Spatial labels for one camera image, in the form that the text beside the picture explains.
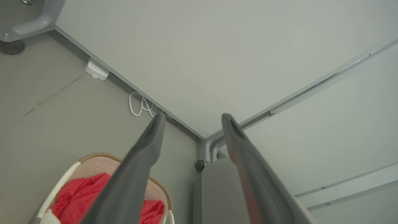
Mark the red white garment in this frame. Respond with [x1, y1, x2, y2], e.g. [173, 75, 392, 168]
[40, 209, 61, 224]

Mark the wide white partition panel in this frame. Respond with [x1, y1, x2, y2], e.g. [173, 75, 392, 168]
[54, 0, 398, 140]

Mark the white power strip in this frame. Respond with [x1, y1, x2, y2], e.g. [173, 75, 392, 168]
[85, 59, 110, 81]

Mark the grey partition leg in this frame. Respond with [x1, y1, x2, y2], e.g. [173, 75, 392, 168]
[212, 138, 229, 162]
[0, 0, 66, 43]
[203, 132, 218, 164]

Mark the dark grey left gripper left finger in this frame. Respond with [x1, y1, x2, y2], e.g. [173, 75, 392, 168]
[80, 113, 167, 224]

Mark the narrow white partition panel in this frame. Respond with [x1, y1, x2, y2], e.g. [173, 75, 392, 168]
[215, 33, 398, 224]

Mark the white woven-rim laundry basket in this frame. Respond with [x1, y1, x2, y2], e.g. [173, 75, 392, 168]
[34, 152, 175, 224]

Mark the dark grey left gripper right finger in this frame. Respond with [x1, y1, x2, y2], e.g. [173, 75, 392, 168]
[221, 113, 318, 224]

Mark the white coiled power cable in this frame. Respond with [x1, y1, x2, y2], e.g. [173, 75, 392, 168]
[129, 92, 164, 118]

